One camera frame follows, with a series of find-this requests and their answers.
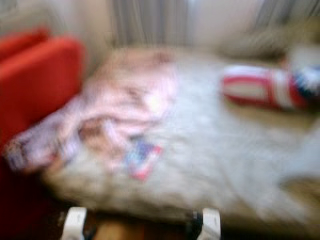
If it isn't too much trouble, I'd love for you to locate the colourful book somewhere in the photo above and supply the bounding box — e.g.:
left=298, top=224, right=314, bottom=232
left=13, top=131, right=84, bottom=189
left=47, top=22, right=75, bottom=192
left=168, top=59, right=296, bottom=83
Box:
left=126, top=137, right=164, bottom=181

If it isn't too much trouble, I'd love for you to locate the pink cartoon print blanket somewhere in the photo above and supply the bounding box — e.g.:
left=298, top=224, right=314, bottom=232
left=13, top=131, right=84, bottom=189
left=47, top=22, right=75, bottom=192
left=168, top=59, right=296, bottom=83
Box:
left=5, top=50, right=179, bottom=177

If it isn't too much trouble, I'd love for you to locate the bed with grey floral sheet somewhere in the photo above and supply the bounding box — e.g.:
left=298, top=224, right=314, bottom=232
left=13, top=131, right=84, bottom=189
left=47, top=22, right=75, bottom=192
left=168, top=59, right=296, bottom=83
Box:
left=42, top=47, right=320, bottom=227

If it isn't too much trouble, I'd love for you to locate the grey pillow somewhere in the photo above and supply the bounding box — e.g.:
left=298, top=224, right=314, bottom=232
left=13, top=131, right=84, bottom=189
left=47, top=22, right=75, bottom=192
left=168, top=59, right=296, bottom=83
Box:
left=216, top=27, right=302, bottom=60

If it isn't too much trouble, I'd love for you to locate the red cushion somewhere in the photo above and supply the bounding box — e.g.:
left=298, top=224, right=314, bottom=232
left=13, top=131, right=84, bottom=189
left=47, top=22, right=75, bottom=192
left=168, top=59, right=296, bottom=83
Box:
left=0, top=36, right=86, bottom=240
left=0, top=28, right=51, bottom=62

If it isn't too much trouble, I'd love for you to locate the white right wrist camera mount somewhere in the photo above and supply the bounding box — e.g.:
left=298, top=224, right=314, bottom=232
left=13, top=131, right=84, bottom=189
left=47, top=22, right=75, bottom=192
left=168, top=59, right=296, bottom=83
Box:
left=202, top=208, right=222, bottom=240

